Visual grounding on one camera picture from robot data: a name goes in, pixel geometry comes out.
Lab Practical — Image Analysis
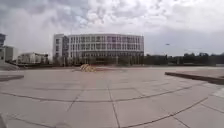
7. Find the curved white multi-storey building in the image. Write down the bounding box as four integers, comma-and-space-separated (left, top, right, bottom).
52, 33, 145, 66

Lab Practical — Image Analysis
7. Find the yellow heap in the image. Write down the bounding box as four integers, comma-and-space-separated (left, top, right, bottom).
79, 63, 98, 73

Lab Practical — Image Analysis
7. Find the grey concrete slab plaza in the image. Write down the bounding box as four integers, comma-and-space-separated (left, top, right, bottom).
0, 65, 224, 128

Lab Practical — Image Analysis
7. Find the row of trees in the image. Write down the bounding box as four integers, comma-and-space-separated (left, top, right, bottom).
143, 51, 224, 66

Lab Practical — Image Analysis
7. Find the low white building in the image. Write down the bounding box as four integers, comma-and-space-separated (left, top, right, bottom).
16, 52, 50, 65

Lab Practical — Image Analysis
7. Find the raised concrete kerb platform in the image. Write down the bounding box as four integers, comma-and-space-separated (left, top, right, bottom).
0, 73, 25, 83
164, 68, 224, 86

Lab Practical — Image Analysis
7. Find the grey building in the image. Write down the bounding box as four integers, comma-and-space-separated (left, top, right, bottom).
0, 33, 15, 64

